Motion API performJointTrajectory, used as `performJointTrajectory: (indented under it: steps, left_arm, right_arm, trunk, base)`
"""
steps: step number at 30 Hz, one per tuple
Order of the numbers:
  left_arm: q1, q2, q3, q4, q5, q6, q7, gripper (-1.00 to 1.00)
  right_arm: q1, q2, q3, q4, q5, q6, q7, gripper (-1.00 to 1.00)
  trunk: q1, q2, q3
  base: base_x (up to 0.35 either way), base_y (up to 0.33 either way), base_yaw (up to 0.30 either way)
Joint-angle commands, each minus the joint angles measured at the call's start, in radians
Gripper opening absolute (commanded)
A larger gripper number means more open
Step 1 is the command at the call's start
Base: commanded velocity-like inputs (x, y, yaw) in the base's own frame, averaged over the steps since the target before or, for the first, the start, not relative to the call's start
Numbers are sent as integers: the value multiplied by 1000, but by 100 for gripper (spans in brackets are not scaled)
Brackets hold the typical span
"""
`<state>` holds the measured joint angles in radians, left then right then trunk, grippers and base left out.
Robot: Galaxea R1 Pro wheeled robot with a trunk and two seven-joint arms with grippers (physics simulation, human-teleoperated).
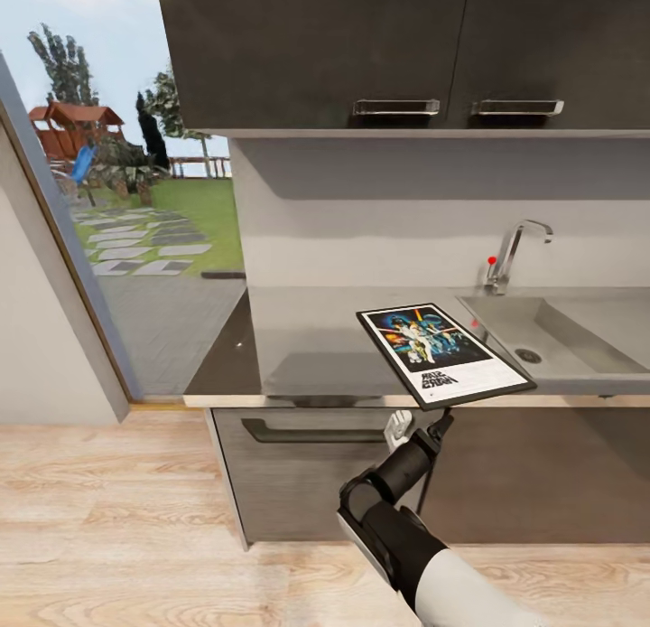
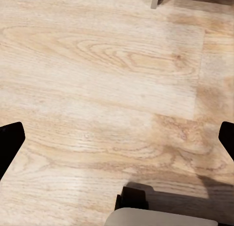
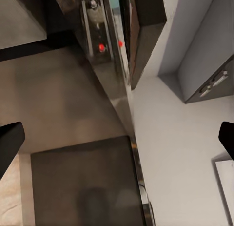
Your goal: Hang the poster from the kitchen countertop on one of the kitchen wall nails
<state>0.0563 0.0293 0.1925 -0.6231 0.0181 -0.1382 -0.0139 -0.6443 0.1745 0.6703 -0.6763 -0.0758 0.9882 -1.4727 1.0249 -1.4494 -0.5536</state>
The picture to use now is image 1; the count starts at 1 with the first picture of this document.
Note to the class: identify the fixed window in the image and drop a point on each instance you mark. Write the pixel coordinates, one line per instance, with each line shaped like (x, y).
(142, 210)

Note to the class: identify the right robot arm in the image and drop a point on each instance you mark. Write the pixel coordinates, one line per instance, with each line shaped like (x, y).
(439, 586)

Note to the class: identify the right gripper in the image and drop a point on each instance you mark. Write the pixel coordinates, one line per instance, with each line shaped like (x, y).
(415, 456)

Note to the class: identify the drop in sink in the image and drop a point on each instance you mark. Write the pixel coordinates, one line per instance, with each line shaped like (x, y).
(565, 336)

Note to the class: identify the poster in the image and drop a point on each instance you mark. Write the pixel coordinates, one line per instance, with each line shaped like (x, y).
(440, 362)

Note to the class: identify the dishwasher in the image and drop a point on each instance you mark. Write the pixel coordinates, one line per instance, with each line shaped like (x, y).
(287, 465)

